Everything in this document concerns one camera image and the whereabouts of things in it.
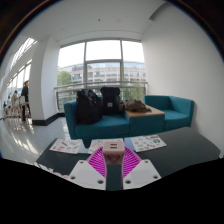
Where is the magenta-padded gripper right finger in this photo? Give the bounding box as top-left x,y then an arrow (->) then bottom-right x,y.
114,146 -> 163,191

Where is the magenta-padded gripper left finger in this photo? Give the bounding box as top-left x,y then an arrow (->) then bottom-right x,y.
68,147 -> 115,191

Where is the small pink charger block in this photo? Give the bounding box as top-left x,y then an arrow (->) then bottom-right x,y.
102,139 -> 126,166

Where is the teal sofa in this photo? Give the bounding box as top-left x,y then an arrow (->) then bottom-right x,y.
63,99 -> 131,148

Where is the bulky black backpack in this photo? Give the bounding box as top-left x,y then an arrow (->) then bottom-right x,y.
75,88 -> 103,125

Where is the teal armchair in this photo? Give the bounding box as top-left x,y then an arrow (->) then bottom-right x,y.
143,94 -> 195,132

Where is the brown jacket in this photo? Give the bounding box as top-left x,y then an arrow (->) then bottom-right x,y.
122,98 -> 152,114

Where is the boxy black backpack with label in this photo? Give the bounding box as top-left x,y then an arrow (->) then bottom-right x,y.
99,86 -> 122,116

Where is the glass balcony railing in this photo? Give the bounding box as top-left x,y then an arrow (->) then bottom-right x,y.
53,80 -> 149,113

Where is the group of white chairs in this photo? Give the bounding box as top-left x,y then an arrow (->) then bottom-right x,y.
2,96 -> 30,120

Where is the person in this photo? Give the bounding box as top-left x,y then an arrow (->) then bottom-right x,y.
20,80 -> 31,123
10,89 -> 20,108

